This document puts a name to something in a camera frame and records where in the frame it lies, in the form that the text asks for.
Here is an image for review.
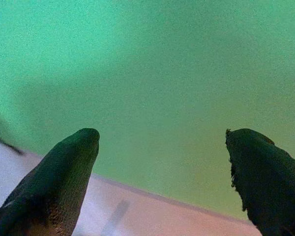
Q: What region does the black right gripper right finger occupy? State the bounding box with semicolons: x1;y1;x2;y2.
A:
225;127;295;236

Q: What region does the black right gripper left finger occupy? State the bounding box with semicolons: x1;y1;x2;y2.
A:
0;127;100;236

